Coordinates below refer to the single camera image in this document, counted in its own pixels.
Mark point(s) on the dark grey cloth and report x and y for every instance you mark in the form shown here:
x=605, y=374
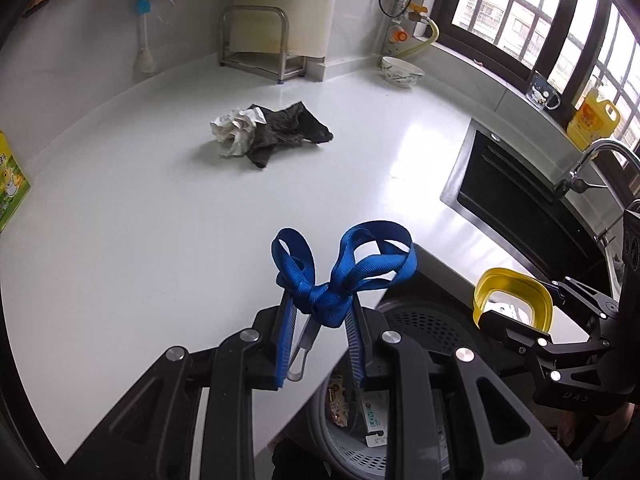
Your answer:
x=290, y=130

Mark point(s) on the blue white bottle brush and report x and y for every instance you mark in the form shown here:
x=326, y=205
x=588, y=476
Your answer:
x=145, y=60

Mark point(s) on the printed mug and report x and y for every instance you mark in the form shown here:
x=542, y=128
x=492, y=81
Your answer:
x=542, y=94

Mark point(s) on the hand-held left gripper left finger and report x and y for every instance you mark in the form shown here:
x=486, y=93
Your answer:
x=284, y=340

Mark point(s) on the steel faucet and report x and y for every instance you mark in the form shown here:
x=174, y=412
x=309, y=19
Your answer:
x=600, y=147

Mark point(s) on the yellow plastic cup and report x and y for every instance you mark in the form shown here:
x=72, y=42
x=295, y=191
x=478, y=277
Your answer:
x=485, y=285

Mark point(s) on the black sink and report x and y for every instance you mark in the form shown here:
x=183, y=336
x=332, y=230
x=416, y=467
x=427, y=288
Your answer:
x=515, y=200

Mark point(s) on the white patterned bowl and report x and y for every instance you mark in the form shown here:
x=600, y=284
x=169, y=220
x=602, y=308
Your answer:
x=400, y=75

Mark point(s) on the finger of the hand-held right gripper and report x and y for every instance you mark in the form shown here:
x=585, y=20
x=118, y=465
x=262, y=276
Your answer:
x=585, y=297
x=515, y=335

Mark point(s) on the green carton box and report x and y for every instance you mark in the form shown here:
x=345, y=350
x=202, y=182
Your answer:
x=12, y=185

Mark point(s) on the steel rack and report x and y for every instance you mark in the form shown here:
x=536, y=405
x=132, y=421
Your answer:
x=295, y=62

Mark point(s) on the grey mesh trash bin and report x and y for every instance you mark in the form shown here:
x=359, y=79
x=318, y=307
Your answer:
x=430, y=330

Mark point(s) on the person's right hand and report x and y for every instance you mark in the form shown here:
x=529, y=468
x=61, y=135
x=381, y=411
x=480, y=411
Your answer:
x=617, y=414

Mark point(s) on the dark framed window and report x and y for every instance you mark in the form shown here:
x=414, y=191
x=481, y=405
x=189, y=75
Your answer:
x=500, y=0

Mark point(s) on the white torn cardboard package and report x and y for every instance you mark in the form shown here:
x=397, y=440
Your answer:
x=374, y=415

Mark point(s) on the yellow oil bottle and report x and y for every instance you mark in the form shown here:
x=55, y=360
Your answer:
x=592, y=120

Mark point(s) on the orange capped bottle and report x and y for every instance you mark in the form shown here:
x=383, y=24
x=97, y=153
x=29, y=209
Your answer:
x=400, y=36

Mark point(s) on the red white snack wrapper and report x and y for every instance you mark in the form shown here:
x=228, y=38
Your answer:
x=340, y=400

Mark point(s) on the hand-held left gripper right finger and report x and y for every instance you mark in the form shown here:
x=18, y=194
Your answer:
x=356, y=350

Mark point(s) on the crumpled white paper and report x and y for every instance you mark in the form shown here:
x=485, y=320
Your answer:
x=235, y=130

